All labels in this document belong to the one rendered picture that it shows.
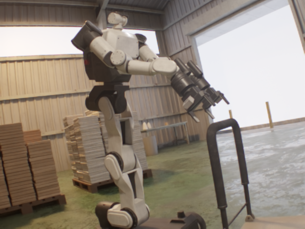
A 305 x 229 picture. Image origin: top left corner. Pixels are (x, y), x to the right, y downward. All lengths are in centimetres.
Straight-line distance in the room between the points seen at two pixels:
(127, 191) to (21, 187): 217
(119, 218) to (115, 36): 105
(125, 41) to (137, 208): 97
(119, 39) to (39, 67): 704
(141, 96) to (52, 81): 334
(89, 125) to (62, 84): 460
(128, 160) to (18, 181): 220
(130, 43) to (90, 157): 269
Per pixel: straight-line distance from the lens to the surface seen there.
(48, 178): 355
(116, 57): 124
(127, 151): 152
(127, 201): 156
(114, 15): 154
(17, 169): 347
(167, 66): 115
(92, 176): 394
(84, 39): 139
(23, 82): 821
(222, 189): 106
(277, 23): 982
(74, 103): 840
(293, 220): 138
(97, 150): 396
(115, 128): 146
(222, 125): 112
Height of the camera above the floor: 79
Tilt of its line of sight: 4 degrees up
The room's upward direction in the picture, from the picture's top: 11 degrees counter-clockwise
